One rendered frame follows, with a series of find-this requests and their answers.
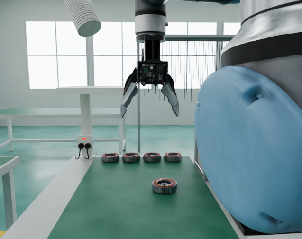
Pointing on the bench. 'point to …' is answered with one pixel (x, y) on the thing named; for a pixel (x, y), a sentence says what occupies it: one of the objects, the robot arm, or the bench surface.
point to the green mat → (142, 204)
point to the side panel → (198, 161)
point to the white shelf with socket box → (86, 138)
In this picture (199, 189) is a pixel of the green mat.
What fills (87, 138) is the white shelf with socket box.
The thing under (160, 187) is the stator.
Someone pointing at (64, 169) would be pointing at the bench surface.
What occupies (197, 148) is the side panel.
